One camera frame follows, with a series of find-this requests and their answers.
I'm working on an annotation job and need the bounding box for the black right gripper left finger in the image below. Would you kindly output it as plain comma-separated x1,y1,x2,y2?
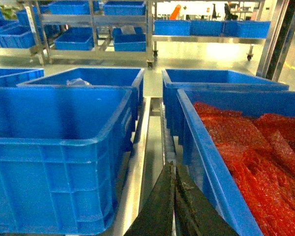
125,162,175,236

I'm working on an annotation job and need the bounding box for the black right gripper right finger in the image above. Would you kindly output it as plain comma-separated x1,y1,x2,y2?
175,164,238,236

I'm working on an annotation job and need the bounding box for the large blue plastic crate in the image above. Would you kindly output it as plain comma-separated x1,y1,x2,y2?
0,87,135,235

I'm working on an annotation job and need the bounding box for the steel roller flow shelf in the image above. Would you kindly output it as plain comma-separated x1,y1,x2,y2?
104,96,181,236

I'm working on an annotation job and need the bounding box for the blue crate with red material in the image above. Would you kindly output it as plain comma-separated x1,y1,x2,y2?
177,89,295,236

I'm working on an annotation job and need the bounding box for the red mesh packing material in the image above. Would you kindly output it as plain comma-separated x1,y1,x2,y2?
193,102,295,236

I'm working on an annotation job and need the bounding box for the empty blue crate rear right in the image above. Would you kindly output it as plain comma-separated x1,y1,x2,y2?
162,68,289,146

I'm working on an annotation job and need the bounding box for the blue crate with plastic bag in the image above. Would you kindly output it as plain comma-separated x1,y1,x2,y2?
17,67,145,119

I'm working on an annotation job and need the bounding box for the background steel cart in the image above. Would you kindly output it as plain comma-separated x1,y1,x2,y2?
152,11,271,61

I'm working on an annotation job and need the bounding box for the blue crate far left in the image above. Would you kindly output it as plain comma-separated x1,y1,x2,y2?
0,68,44,87

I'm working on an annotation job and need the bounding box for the background steel rack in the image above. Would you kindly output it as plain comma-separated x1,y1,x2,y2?
0,0,154,69

